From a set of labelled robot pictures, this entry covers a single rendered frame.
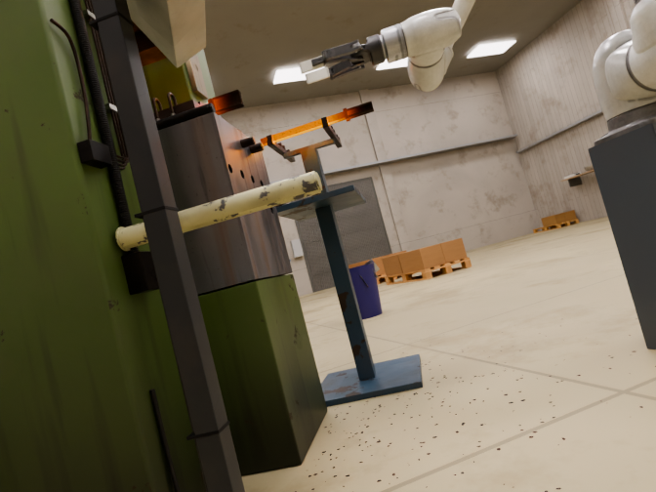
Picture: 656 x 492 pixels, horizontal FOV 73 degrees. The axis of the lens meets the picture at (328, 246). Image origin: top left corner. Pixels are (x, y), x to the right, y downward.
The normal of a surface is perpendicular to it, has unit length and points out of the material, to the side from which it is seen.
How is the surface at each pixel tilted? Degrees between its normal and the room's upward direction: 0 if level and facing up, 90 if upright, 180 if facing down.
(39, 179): 90
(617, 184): 90
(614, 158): 90
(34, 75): 90
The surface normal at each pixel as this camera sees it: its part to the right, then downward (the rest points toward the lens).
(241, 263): -0.17, -0.01
